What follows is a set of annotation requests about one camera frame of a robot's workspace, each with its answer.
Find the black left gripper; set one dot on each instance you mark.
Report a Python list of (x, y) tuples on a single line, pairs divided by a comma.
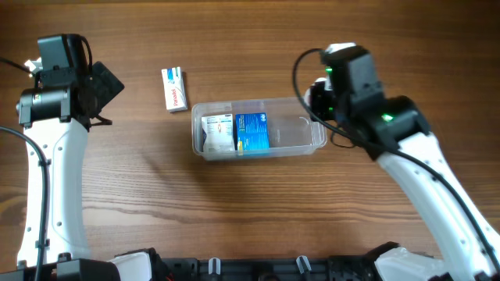
[(107, 85)]

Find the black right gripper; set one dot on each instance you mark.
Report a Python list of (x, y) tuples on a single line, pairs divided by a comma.
[(316, 94)]

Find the blue box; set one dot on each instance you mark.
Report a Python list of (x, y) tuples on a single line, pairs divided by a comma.
[(251, 132)]

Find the white Hansaplast plaster box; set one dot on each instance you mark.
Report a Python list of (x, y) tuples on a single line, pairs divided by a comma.
[(218, 133)]

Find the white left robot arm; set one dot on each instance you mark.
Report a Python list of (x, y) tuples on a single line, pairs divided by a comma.
[(55, 116)]

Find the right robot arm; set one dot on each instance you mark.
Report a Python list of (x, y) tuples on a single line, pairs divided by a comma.
[(394, 133)]

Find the clear plastic container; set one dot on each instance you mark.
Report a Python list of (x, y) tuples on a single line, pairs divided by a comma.
[(291, 132)]

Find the white Panadol box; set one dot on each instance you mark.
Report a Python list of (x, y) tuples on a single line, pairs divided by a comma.
[(173, 83)]

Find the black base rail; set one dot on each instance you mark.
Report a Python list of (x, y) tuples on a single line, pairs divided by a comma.
[(334, 268)]

